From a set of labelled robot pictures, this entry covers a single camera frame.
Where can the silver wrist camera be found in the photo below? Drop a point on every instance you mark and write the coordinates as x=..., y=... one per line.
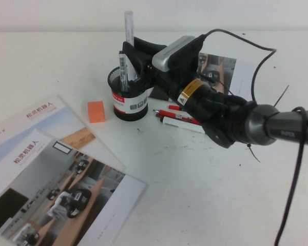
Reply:
x=169, y=55

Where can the black mesh pen holder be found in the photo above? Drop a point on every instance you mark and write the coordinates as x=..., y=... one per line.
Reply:
x=128, y=112

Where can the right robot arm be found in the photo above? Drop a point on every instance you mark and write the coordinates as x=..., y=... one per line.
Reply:
x=285, y=125

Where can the red marker pen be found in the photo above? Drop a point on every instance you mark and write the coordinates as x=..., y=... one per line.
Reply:
x=175, y=107

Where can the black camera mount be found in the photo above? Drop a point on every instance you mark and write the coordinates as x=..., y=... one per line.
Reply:
x=187, y=64

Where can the red gel pen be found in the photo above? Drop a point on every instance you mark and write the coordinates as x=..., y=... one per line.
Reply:
x=174, y=114

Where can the orange rectangular block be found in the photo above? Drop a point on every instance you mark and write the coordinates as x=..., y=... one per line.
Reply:
x=96, y=114

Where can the white marker with black cap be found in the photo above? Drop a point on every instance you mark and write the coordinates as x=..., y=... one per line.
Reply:
x=179, y=124

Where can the black zip tie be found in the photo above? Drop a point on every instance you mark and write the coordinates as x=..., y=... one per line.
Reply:
x=254, y=153
x=281, y=97

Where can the sky cover brochure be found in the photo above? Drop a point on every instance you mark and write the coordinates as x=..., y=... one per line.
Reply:
x=54, y=120

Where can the all-white marker pen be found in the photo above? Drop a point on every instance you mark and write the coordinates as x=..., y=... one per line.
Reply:
x=129, y=28

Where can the office photo brochure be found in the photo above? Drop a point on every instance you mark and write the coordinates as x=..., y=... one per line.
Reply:
x=66, y=192
x=242, y=82

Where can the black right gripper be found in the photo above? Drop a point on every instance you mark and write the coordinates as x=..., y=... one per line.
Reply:
x=164, y=82

